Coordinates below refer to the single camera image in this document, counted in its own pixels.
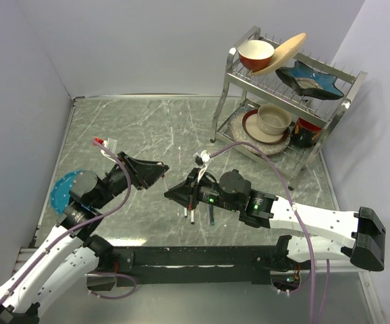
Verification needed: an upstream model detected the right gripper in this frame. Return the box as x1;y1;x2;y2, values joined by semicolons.
165;167;240;212

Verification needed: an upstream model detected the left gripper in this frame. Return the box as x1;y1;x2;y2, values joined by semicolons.
92;151;169;209

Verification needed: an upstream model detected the white black-tip marker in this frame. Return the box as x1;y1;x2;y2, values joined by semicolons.
190;210;195;225

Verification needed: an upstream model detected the green gel pen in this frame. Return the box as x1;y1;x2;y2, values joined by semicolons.
208;205;215;226

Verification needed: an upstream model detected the white red-tip marker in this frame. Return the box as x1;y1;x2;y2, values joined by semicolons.
162;178;169;192

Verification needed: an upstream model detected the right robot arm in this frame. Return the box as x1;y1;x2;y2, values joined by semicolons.
164;168;387;271

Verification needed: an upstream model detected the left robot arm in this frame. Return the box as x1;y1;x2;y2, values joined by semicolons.
0;152;169;323

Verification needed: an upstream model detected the silver glitter plate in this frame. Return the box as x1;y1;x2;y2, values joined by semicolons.
227;109;290;156

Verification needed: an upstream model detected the blue polka dot plate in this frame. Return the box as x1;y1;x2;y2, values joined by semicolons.
50;170;82;215

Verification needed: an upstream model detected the red brown plate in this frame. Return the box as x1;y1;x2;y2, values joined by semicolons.
242;109;290;145

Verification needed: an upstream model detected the beige ceramic bowl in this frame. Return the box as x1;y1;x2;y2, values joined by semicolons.
256;104;292;135

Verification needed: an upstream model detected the steel dish rack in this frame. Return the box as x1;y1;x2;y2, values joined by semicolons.
211;26;368;190

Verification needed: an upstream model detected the black red patterned cup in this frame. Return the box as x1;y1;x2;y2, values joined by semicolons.
290;118;323;149

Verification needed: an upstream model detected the red white bowl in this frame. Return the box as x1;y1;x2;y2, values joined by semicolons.
238;40;275;72

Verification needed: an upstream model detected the blue star-shaped dish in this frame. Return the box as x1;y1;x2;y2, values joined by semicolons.
275;61;344;101

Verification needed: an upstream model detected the beige wooden plate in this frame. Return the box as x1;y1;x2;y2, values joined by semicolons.
251;32;307;76

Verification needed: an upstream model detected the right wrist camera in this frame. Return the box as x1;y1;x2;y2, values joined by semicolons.
194;149;211;182

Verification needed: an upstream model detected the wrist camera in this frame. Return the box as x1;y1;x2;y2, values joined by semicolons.
92;137;120;163
194;149;211;182

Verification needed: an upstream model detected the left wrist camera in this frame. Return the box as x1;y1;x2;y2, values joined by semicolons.
92;137;120;163

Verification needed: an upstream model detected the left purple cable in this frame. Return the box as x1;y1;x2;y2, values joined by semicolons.
0;141;138;324

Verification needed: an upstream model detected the purple cable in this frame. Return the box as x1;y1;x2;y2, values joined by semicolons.
210;141;331;324
0;141;138;324

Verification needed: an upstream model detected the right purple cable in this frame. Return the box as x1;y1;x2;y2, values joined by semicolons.
210;141;331;324

